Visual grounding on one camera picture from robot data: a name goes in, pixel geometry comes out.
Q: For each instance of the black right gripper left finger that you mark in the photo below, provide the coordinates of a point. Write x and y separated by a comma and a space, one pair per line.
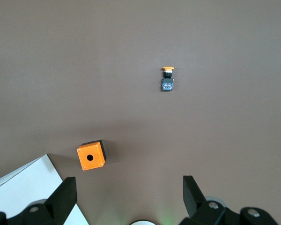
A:
61, 201

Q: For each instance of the white drawer cabinet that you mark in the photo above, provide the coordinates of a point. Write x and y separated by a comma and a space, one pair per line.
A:
28, 187

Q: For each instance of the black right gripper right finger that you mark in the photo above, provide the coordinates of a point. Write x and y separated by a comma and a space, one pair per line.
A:
194, 204

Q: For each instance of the orange button enclosure box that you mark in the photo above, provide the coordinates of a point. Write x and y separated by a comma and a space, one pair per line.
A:
90, 158

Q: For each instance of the orange mushroom push button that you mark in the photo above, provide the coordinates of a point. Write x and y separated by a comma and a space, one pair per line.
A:
167, 83

